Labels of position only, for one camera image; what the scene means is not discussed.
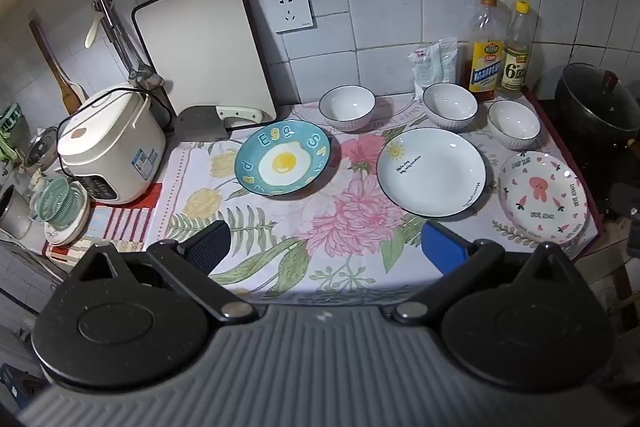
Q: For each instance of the blue fried egg plate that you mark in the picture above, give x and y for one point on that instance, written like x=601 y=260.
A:
x=283 y=159

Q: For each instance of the wooden spatula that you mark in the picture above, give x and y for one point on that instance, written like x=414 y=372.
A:
x=60 y=77

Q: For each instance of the grey cup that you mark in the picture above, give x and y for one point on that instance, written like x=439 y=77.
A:
x=14 y=214

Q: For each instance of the cooking wine bottle yellow label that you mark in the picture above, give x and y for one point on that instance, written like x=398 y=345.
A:
x=485 y=62

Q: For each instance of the white ribbed bowl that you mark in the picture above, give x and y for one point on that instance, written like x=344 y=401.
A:
x=450 y=103
x=347 y=106
x=514 y=122

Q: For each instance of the white rice spoon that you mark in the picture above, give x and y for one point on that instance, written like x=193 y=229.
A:
x=93 y=27

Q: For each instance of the small white dish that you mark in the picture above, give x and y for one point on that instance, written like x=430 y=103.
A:
x=62 y=237

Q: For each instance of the white packet with red label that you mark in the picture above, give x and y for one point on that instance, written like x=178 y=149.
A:
x=424 y=67

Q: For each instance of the pink rabbit print plate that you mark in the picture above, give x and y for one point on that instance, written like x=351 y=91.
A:
x=542 y=197

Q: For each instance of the green plastic strainer basket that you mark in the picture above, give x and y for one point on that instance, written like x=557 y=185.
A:
x=62 y=202

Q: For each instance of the clear vinegar bottle yellow cap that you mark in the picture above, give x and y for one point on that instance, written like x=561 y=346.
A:
x=515 y=62

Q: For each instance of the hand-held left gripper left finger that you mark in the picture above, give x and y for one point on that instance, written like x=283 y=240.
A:
x=214 y=249

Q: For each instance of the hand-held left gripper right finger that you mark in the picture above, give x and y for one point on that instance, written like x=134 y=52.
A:
x=442 y=249

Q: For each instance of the floral tablecloth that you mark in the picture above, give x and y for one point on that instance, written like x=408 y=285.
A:
x=350 y=212

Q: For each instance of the white wall socket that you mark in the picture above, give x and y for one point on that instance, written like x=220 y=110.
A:
x=289 y=9

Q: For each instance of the red striped cloth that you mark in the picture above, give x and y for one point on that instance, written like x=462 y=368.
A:
x=117 y=224

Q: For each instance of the black wok with glass lid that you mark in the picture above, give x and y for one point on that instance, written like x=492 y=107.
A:
x=597 y=102

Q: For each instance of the white rice cooker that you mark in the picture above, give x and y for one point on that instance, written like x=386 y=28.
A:
x=107 y=142

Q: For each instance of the metal ladle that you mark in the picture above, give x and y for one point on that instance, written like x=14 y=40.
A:
x=117 y=37

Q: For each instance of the plain white packet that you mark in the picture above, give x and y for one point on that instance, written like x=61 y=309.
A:
x=448 y=57

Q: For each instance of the metal pot lid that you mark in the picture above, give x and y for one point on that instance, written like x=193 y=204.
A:
x=40 y=147

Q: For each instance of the white plate with sun print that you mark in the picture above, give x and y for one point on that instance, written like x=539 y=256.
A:
x=431 y=169

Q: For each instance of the white cutting board dark rim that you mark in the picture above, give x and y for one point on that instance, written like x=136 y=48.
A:
x=205 y=42

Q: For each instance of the green plastic rack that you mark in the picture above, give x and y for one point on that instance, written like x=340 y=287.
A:
x=10 y=127

